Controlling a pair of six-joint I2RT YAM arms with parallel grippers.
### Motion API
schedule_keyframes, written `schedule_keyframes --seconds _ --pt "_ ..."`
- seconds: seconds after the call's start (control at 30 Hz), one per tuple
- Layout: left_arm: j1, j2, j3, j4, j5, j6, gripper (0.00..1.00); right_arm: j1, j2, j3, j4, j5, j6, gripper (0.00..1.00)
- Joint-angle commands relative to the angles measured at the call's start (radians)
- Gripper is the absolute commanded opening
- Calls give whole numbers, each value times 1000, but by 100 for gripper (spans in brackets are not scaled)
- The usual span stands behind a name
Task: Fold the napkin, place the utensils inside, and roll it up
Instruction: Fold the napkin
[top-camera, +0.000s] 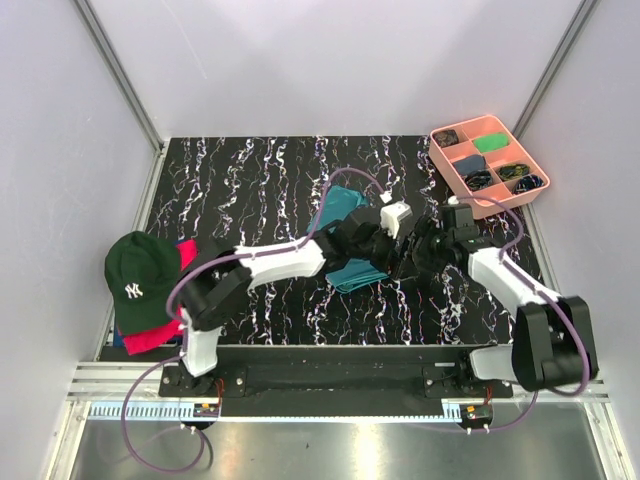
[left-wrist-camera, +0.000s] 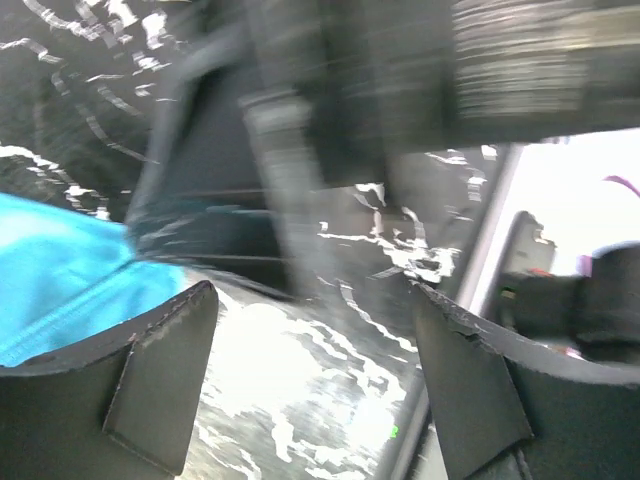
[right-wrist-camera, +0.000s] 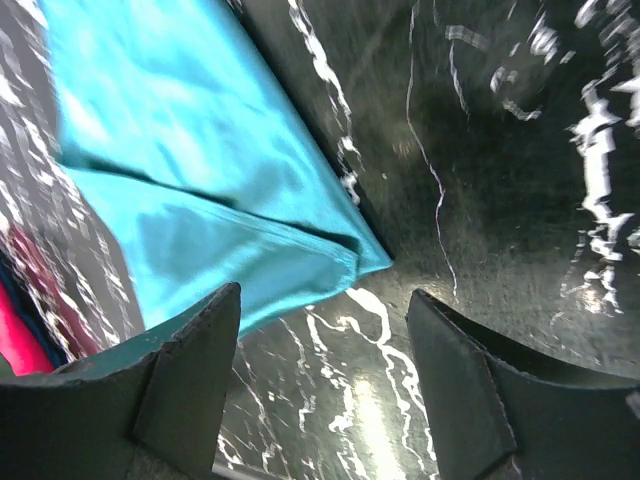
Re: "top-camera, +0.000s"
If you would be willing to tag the grey blue rolled cloth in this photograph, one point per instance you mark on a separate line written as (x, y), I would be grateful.
(470, 164)

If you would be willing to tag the aluminium front rail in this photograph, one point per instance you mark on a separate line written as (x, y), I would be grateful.
(242, 380)

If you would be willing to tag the blue black rolled cloth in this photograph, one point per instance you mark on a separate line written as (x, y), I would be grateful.
(528, 183)

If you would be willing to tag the aluminium frame post right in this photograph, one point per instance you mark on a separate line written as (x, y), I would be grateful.
(569, 38)

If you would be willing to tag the pink compartment tray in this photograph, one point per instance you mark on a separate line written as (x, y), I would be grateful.
(492, 200)

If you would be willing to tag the teal cloth napkin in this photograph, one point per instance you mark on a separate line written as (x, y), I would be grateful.
(357, 273)

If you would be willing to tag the yellow black rolled cloth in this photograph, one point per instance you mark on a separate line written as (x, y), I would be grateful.
(512, 171)

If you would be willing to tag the aluminium frame post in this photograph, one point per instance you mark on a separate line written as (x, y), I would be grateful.
(108, 53)
(569, 38)

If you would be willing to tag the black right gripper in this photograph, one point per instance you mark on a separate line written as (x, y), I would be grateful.
(427, 262)

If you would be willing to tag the aluminium frame post left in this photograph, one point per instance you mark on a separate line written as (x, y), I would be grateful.
(108, 53)

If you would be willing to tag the dark green baseball cap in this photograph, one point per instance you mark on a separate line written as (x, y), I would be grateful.
(140, 271)

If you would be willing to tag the black patterned rolled cloth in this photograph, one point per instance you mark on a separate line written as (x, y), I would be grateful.
(479, 180)

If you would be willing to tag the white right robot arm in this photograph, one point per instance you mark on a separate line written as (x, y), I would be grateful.
(552, 344)

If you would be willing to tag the dark patterned rolled cloth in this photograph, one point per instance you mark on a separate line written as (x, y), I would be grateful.
(446, 138)

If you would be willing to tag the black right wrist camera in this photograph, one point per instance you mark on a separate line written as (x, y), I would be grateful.
(458, 223)

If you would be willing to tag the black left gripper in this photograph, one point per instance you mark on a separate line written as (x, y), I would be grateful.
(390, 256)

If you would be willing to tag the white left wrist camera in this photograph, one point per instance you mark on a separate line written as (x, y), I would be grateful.
(394, 217)

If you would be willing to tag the green rolled cloth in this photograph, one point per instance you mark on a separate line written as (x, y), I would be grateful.
(491, 142)

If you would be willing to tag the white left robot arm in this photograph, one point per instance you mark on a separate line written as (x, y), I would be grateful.
(214, 287)

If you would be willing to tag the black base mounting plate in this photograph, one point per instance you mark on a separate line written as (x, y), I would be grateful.
(340, 404)

